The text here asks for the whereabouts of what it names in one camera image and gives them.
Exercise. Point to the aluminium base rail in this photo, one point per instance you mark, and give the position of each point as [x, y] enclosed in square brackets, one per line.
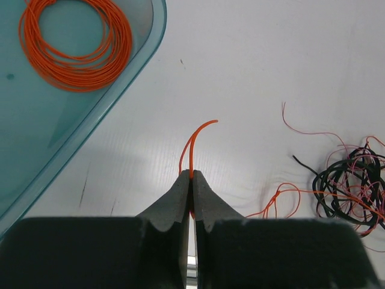
[191, 271]

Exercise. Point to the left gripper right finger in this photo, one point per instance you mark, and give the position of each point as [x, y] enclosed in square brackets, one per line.
[210, 214]

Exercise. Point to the teal transparent plastic tray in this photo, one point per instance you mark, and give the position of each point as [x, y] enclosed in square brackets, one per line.
[42, 127]

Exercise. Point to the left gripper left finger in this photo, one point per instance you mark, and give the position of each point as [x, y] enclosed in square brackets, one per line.
[164, 254]

